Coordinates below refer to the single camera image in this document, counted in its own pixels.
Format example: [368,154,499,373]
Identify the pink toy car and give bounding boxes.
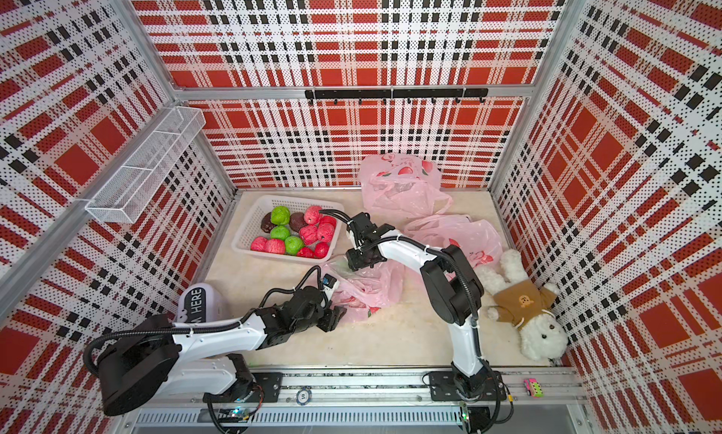
[524,378,545,398]

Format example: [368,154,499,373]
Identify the pink plastic bag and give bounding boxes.
[403,214,503,269]
[358,153,453,219]
[322,255,404,324]

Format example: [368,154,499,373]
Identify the dark red apple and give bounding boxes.
[289,212,308,232]
[261,212,276,234]

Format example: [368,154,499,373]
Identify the white plastic basket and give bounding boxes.
[231,194,345,265]

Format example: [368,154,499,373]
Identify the black hook rail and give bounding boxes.
[305,87,489,102]

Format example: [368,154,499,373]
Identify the white wire wall shelf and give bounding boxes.
[86,106,206,223]

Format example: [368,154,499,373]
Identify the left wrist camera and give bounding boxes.
[321,273,338,299]

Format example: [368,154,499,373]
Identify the white plush teddy bear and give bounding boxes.
[475,250,569,361]

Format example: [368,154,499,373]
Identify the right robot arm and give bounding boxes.
[340,213,496,401]

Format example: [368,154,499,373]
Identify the green apple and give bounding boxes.
[271,206,291,225]
[270,225,291,241]
[284,236,306,256]

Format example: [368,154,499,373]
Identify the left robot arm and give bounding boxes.
[83,285,347,416]

